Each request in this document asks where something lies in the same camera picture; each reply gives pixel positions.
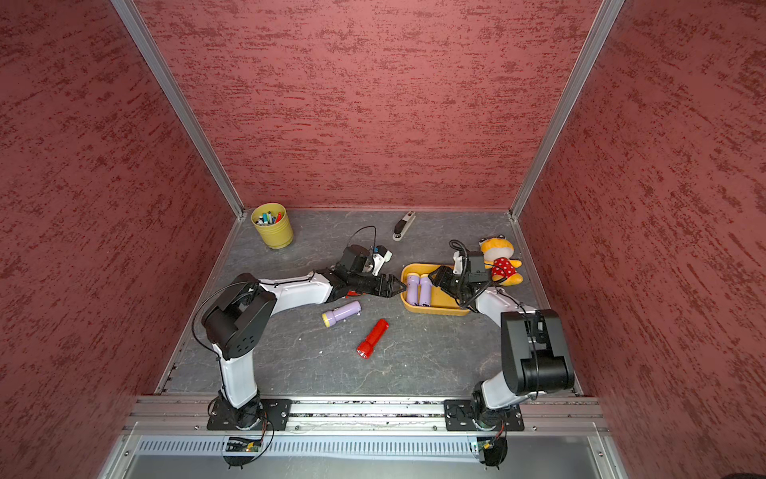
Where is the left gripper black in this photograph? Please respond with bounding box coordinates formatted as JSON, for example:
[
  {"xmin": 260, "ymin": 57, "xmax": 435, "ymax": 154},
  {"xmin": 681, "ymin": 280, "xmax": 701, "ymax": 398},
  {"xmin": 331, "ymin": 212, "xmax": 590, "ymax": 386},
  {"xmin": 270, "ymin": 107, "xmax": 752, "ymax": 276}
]
[{"xmin": 349, "ymin": 271, "xmax": 408, "ymax": 299}]

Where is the purple flashlight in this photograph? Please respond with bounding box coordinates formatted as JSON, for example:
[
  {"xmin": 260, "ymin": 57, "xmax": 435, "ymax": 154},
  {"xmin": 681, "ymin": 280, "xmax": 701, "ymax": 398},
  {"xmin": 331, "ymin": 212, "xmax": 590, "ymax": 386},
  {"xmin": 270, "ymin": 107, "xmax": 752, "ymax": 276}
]
[
  {"xmin": 322, "ymin": 301, "xmax": 361, "ymax": 327},
  {"xmin": 406, "ymin": 273, "xmax": 420, "ymax": 307},
  {"xmin": 418, "ymin": 273, "xmax": 433, "ymax": 307}
]

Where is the yellow plastic storage box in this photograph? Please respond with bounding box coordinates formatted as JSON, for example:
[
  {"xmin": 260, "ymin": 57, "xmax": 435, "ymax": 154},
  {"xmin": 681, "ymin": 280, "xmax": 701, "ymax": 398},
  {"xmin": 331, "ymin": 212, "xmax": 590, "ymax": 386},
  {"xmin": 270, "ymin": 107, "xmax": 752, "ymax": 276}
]
[{"xmin": 400, "ymin": 263, "xmax": 470, "ymax": 317}]

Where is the all red flashlight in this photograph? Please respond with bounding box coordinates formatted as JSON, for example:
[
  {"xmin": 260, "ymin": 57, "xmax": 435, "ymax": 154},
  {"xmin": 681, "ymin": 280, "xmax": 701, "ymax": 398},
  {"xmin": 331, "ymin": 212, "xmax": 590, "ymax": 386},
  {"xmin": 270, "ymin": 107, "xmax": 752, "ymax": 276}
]
[{"xmin": 356, "ymin": 319, "xmax": 390, "ymax": 359}]

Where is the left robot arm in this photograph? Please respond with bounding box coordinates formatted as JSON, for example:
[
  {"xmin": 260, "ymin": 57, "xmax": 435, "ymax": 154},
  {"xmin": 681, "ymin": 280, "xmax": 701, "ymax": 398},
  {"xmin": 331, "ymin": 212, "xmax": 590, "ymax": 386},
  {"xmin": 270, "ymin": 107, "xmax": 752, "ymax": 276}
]
[{"xmin": 201, "ymin": 245, "xmax": 406, "ymax": 430}]

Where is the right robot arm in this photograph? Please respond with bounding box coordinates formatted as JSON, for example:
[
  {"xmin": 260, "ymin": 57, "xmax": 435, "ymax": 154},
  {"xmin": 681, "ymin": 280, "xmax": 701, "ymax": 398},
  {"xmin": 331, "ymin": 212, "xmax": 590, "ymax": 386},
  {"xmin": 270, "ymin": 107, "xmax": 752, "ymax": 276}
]
[{"xmin": 428, "ymin": 251, "xmax": 576, "ymax": 430}]

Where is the yellow plush toy red dress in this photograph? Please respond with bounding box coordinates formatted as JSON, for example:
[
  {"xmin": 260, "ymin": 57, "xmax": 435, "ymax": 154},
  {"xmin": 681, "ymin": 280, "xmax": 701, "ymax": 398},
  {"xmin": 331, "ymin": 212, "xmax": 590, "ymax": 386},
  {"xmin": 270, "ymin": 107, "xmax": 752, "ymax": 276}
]
[{"xmin": 480, "ymin": 236, "xmax": 524, "ymax": 287}]

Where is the grey black stapler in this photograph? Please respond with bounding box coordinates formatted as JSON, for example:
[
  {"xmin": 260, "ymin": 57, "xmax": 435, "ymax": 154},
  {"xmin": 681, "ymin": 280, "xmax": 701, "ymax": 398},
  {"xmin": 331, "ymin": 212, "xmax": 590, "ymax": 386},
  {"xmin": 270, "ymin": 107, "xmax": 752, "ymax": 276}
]
[{"xmin": 392, "ymin": 211, "xmax": 416, "ymax": 241}]

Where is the yellow-green pen cup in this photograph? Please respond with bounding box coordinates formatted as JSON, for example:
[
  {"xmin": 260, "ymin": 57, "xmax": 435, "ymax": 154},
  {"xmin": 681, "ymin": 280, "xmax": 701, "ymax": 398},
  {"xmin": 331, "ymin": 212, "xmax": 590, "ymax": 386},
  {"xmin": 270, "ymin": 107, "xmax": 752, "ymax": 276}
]
[{"xmin": 251, "ymin": 203, "xmax": 294, "ymax": 249}]

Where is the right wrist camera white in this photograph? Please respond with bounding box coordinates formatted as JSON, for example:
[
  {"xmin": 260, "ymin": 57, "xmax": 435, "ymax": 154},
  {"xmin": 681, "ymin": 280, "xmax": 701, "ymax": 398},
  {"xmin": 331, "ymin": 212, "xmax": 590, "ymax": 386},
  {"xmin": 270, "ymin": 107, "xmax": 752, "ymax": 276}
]
[{"xmin": 453, "ymin": 251, "xmax": 468, "ymax": 275}]

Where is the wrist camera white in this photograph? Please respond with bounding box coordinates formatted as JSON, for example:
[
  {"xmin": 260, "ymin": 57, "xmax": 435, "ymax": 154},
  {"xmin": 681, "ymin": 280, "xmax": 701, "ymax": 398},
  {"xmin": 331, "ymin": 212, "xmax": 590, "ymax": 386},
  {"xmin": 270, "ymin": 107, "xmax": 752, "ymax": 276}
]
[
  {"xmin": 453, "ymin": 251, "xmax": 468, "ymax": 275},
  {"xmin": 372, "ymin": 245, "xmax": 392, "ymax": 275}
]

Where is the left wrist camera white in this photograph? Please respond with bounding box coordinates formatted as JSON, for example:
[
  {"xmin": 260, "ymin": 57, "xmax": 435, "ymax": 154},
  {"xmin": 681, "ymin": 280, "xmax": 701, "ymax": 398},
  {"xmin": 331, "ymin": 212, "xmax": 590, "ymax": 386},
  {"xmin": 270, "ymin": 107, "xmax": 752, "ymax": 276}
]
[{"xmin": 372, "ymin": 245, "xmax": 392, "ymax": 275}]

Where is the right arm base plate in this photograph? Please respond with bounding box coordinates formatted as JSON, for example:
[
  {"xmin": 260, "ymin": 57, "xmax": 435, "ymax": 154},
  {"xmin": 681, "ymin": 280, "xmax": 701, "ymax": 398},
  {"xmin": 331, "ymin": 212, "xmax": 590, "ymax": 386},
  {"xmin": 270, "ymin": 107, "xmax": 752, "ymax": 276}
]
[{"xmin": 443, "ymin": 399, "xmax": 525, "ymax": 433}]

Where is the aluminium front rail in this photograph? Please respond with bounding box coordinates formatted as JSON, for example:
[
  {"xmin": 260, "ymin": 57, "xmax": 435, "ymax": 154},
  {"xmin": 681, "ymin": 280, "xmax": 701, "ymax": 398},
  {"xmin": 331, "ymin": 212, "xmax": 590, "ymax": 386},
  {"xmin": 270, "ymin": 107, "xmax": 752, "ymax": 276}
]
[{"xmin": 122, "ymin": 394, "xmax": 612, "ymax": 437}]

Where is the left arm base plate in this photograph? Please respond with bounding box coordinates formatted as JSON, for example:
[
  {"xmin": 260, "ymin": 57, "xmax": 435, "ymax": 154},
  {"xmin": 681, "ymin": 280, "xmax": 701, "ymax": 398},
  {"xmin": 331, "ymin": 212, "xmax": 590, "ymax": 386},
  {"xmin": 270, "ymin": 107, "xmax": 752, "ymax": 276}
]
[{"xmin": 206, "ymin": 397, "xmax": 292, "ymax": 432}]

